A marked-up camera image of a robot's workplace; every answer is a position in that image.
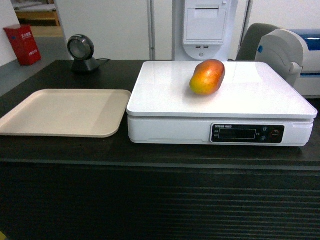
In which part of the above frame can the dark red mango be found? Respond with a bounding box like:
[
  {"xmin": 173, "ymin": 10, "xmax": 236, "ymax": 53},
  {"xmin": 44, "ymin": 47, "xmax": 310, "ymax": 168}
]
[{"xmin": 189, "ymin": 59, "xmax": 226, "ymax": 96}]

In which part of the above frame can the white checkout scale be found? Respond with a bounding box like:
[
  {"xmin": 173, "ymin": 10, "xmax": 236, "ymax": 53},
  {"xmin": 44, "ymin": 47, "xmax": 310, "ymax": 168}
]
[{"xmin": 127, "ymin": 61, "xmax": 318, "ymax": 147}]

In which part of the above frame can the black checkout counter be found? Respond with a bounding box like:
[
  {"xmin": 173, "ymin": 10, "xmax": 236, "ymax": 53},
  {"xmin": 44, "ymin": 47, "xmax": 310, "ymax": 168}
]
[{"xmin": 0, "ymin": 59, "xmax": 320, "ymax": 240}]

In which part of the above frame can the beige plastic tray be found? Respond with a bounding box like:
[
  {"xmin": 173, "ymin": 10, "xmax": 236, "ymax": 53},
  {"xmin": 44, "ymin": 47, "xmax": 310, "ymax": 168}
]
[{"xmin": 0, "ymin": 89, "xmax": 131, "ymax": 138}]

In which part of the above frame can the white partition panel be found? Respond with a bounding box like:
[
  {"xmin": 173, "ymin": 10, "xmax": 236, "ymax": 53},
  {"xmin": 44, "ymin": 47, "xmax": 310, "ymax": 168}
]
[{"xmin": 55, "ymin": 0, "xmax": 173, "ymax": 60}]

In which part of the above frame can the white receipt printer kiosk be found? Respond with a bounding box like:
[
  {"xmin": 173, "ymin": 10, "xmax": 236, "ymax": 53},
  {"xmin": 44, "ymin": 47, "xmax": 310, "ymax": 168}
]
[{"xmin": 172, "ymin": 0, "xmax": 238, "ymax": 62}]

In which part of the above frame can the black barcode scanner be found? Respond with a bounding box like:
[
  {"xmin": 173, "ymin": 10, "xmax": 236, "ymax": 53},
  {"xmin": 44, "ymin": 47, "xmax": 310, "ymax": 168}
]
[{"xmin": 67, "ymin": 34, "xmax": 100, "ymax": 74}]

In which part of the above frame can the grey office chair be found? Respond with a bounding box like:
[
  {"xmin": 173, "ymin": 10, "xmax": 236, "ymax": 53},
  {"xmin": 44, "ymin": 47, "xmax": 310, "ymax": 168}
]
[{"xmin": 235, "ymin": 23, "xmax": 280, "ymax": 62}]

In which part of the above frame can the white label printer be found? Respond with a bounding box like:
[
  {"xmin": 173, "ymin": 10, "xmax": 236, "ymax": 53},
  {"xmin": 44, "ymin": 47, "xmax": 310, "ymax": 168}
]
[{"xmin": 255, "ymin": 29, "xmax": 320, "ymax": 99}]

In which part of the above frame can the red fire extinguisher box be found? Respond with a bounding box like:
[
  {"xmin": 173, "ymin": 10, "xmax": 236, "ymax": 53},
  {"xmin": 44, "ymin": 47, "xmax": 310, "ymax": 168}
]
[{"xmin": 3, "ymin": 24, "xmax": 42, "ymax": 66}]

